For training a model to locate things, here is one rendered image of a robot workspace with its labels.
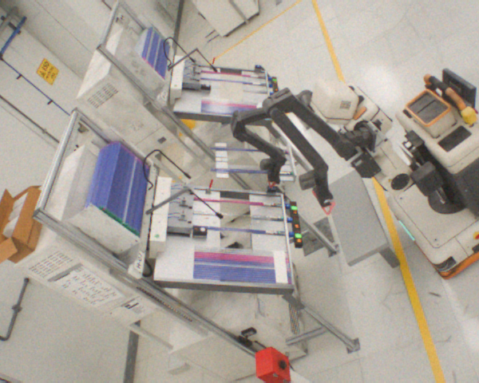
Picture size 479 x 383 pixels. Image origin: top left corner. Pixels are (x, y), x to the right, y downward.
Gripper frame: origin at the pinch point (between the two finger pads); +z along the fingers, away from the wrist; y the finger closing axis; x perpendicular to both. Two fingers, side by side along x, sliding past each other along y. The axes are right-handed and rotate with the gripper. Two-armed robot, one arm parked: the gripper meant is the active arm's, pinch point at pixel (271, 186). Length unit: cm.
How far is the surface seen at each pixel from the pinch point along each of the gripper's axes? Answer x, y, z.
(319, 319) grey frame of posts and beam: 26, 74, 26
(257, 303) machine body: -5, 59, 37
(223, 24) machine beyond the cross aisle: -7, -431, 99
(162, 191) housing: -64, 14, -1
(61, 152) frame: -113, 33, -39
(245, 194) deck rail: -14.5, 1.9, 6.6
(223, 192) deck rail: -27.5, 1.8, 7.0
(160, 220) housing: -63, 36, -1
